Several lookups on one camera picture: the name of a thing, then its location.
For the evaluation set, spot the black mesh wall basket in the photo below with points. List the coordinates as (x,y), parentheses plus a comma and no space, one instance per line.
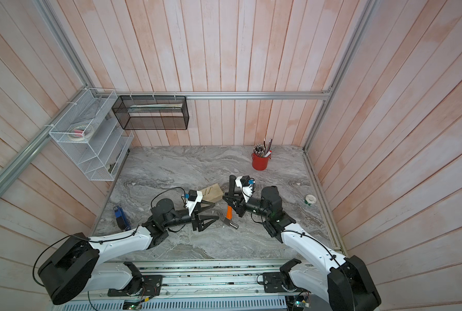
(151,112)

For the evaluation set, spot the claw hammer orange black handle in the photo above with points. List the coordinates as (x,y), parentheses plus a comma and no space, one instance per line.
(229,215)

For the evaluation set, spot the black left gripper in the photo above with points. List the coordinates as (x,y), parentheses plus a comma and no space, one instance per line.
(200,221)

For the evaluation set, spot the green white tape roll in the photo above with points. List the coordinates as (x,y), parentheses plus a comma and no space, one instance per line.
(310,200)

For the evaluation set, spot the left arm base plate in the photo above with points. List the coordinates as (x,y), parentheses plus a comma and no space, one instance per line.
(146,285)

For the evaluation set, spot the aluminium mounting rail bed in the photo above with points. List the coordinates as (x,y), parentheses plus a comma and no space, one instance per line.
(212,278)

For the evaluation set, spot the white wire wall shelf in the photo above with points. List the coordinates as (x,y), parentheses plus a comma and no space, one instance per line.
(101,157)

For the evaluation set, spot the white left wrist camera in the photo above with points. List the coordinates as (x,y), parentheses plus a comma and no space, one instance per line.
(192,199)

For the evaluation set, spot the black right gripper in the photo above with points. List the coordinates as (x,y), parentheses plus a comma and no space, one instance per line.
(242,206)

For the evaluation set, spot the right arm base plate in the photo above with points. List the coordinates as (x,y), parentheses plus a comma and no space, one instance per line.
(276,282)

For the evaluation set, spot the red metal pencil bucket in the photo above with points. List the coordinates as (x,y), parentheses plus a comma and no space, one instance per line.
(260,163)

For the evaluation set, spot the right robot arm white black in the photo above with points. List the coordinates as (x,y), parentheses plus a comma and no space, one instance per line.
(343,282)

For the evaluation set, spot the bundle of pencils and pens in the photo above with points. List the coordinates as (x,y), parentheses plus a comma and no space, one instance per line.
(263,150)

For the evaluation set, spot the roll of tape on shelf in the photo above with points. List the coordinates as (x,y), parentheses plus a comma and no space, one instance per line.
(81,132)

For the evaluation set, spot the aluminium frame rail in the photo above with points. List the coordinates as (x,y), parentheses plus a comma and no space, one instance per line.
(21,161)

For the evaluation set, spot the pale wooden block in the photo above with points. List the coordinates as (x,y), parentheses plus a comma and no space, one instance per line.
(212,193)

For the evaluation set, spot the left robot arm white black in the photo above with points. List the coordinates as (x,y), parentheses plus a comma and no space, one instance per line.
(80,263)

